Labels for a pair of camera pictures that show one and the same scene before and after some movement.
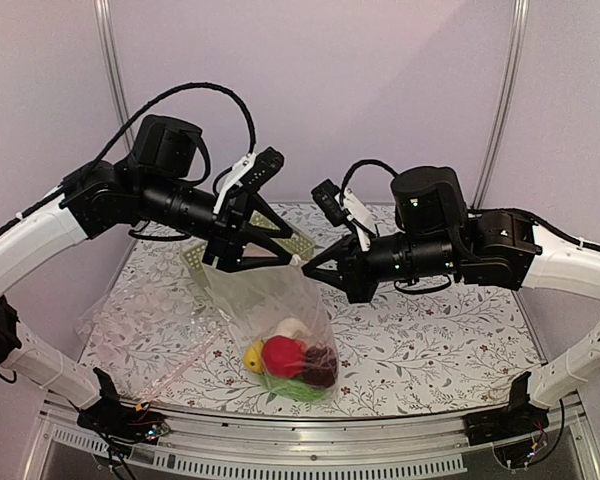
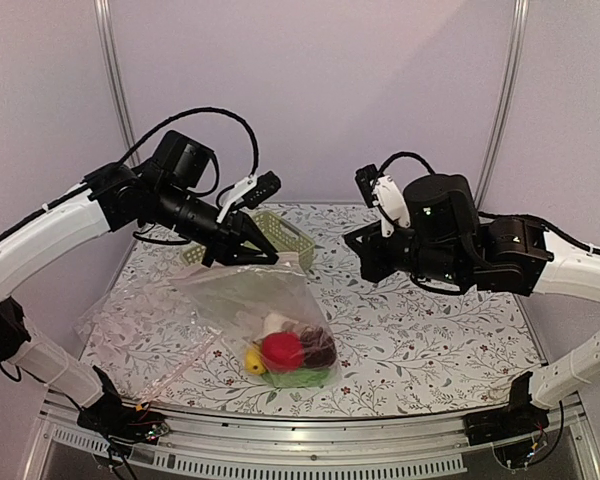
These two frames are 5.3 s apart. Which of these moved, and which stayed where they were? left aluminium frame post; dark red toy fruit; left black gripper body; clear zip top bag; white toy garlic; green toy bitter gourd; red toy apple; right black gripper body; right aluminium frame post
Moved: white toy garlic; green toy bitter gourd; right black gripper body; clear zip top bag; dark red toy fruit
Stayed: right aluminium frame post; red toy apple; left aluminium frame post; left black gripper body
